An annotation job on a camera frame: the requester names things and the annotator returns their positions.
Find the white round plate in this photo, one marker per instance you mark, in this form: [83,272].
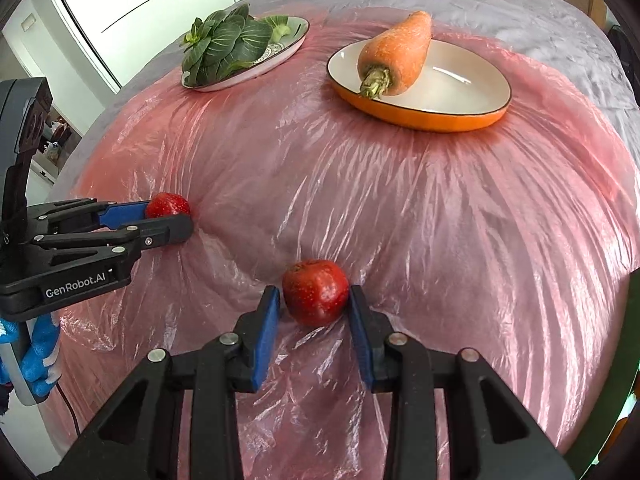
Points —
[287,42]

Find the green bok choy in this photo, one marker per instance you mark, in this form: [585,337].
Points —
[225,45]

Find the large red apple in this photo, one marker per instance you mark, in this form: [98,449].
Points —
[167,205]

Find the pink plastic sheet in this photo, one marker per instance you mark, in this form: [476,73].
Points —
[400,210]

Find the orange oval plate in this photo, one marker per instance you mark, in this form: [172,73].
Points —
[460,90]

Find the person's left hand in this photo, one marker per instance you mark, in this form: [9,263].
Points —
[45,355]

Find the black backpack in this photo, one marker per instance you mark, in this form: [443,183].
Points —
[622,47]

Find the orange carrot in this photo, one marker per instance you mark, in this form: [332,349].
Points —
[400,55]

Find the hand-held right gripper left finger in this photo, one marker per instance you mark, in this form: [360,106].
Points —
[265,330]

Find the small red apple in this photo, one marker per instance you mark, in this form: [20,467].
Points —
[315,292]

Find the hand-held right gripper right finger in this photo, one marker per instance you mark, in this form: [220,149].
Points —
[361,335]

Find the wooden headboard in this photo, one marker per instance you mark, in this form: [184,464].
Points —
[596,5]

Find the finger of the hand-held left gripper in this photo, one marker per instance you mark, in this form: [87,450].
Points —
[160,230]
[125,212]

